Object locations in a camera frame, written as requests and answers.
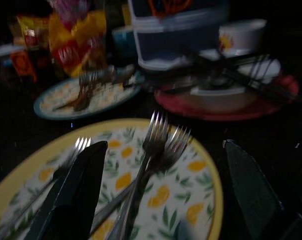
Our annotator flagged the white printed paper cup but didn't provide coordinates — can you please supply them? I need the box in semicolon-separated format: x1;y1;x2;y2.
218;19;268;56

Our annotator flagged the red yellow snack packet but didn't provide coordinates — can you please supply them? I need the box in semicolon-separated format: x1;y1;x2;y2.
15;14;51;51

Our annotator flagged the pink clear plastic bag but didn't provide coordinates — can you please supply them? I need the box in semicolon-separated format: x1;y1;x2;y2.
47;0;91;35

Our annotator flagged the pink plate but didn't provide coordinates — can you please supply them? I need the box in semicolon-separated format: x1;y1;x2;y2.
154;74;301;123

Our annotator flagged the ochre cardboard box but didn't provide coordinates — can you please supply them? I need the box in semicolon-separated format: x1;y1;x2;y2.
120;2;133;27

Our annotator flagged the white tiered storage organizer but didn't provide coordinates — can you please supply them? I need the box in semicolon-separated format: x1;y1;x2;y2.
127;0;232;73

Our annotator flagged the orange black tape measure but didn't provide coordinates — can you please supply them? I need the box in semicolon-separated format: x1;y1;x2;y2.
147;0;193;19

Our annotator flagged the white bowl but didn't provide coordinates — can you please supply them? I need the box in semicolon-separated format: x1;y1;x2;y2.
189;56;283;98

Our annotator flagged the steel fork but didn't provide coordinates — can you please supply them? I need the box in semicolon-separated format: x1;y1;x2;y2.
0;136;91;240
89;126;191;228
54;71;99;112
108;110;169;240

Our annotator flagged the blue rimmed lemon plate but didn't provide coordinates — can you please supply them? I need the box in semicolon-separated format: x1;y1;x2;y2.
33;74;141;121

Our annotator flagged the orange black handheld device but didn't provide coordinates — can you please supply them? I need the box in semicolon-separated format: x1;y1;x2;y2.
10;49;38;85

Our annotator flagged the yellow red Kari snack bag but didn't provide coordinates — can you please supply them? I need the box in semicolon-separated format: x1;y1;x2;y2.
48;11;108;79

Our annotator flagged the blue bowl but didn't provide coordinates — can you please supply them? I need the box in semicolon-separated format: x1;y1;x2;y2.
112;24;139;61

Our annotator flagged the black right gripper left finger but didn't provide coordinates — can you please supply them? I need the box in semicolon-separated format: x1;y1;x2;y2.
25;140;108;240

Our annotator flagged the yellow rimmed lemon plate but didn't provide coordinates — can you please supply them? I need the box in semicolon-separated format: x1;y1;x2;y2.
0;118;224;240

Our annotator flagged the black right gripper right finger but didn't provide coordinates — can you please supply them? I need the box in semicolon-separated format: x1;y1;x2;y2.
223;139;302;240

